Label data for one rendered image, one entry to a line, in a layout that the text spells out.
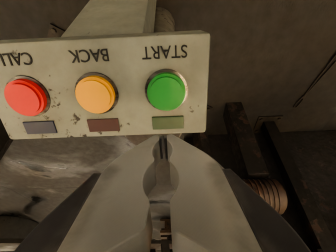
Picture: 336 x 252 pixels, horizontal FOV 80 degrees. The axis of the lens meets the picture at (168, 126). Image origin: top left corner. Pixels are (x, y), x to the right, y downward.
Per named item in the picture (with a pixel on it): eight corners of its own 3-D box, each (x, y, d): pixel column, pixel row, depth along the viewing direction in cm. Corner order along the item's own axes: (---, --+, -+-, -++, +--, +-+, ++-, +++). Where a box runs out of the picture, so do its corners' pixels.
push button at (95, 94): (119, 107, 23) (116, 113, 22) (85, 108, 23) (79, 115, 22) (113, 72, 21) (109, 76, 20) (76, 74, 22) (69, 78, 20)
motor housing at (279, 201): (242, 117, 110) (280, 220, 74) (201, 119, 111) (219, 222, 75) (248, 99, 101) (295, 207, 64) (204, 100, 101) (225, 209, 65)
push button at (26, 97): (55, 110, 24) (47, 116, 22) (22, 111, 24) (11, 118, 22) (44, 75, 22) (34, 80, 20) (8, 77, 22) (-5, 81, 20)
